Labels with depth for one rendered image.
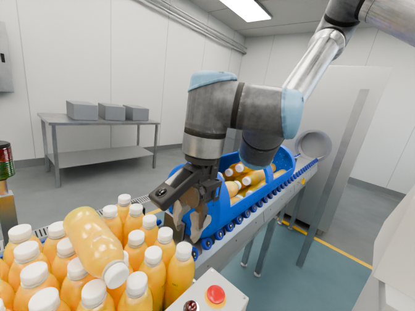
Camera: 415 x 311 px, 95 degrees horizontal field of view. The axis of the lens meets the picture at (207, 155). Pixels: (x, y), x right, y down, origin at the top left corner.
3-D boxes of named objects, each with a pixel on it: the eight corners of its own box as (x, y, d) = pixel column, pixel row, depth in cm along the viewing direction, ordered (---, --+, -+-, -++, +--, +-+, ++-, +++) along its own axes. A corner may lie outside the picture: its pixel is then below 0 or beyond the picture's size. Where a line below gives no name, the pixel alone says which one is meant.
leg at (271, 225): (261, 274, 174) (278, 216, 156) (258, 279, 170) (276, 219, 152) (255, 270, 178) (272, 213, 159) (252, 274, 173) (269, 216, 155)
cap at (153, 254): (140, 261, 44) (141, 255, 43) (150, 250, 47) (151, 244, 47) (155, 268, 43) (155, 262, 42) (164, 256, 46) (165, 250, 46)
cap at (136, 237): (145, 245, 49) (146, 239, 48) (128, 248, 47) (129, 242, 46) (142, 234, 52) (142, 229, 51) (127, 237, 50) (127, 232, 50)
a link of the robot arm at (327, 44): (315, 39, 78) (227, 160, 54) (331, 4, 68) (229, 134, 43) (345, 47, 75) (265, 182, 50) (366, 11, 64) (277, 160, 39)
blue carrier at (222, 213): (288, 189, 134) (302, 150, 125) (210, 255, 67) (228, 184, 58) (252, 173, 150) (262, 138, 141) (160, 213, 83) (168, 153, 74)
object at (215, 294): (228, 297, 38) (228, 292, 37) (217, 311, 35) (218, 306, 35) (213, 284, 40) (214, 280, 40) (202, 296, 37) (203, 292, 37)
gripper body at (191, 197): (219, 202, 47) (228, 156, 44) (196, 215, 41) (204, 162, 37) (197, 190, 52) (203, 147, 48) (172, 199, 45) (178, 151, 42)
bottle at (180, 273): (170, 290, 57) (176, 239, 52) (192, 298, 56) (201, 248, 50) (158, 314, 51) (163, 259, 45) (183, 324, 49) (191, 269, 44)
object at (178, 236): (184, 250, 69) (188, 221, 66) (179, 254, 67) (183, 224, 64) (167, 236, 75) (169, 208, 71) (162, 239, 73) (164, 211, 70)
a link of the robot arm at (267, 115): (291, 120, 44) (237, 111, 46) (312, 78, 34) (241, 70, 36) (287, 155, 39) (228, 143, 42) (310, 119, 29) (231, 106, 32)
